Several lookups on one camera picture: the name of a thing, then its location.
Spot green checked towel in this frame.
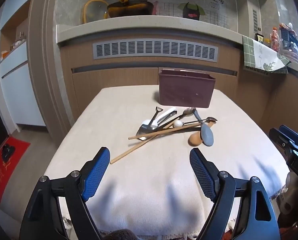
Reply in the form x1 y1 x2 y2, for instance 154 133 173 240
242 35 292 75

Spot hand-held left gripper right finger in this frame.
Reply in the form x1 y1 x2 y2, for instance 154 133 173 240
190 147 280 240

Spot brown fuzzy cushion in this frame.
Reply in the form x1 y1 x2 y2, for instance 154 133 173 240
106 229 137 240

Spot wooden chopstick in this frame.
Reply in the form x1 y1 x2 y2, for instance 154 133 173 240
110 127 171 165
128 123 202 140

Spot cartoon wall sticker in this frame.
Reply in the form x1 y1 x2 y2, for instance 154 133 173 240
136 0 230 29

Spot grey vent grille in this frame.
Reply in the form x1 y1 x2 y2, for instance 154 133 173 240
92 39 219 63

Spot metal shovel-shaped spoon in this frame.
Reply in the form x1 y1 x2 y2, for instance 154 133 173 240
136 106 163 137

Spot white louvered panel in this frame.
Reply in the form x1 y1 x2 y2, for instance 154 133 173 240
252 8 262 33

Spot beige kitchen counter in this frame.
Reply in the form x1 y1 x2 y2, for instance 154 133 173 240
56 15 298 82

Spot maroon plastic utensil box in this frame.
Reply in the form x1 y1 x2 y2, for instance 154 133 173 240
158 69 216 109

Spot white shelf cabinet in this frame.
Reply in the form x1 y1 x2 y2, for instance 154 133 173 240
0 0 48 133

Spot white ceramic spoon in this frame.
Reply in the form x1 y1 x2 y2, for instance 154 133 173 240
141 106 177 128

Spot grey silicone spoon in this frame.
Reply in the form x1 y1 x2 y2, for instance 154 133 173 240
193 109 214 147

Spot snack packets on counter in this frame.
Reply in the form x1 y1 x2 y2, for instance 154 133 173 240
279 22 298 59

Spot wooden spoon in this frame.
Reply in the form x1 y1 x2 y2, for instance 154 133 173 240
188 120 216 147

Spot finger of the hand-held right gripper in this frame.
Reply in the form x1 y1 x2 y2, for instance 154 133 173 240
279 125 298 147
269 128 293 153

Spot wooden kitchen cabinet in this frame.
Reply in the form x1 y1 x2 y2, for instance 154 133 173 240
60 45 240 132

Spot black wok with yellow handle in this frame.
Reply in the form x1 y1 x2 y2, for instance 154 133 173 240
107 0 152 18

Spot red floor mat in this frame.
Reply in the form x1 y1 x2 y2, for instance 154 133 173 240
0 136 31 207

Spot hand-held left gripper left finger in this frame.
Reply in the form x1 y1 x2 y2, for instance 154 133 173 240
19 146 111 240

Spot brown metal spoon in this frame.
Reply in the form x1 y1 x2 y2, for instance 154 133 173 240
161 107 197 128

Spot glass lid with yellow rim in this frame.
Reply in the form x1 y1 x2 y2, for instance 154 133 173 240
82 0 110 25

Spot red snack bag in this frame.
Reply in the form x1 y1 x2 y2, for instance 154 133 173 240
270 27 281 53

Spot black shoes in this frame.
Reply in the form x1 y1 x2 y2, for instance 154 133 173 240
2 144 16 163

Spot metal spoon with ornate handle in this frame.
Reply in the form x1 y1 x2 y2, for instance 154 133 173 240
173 116 218 128

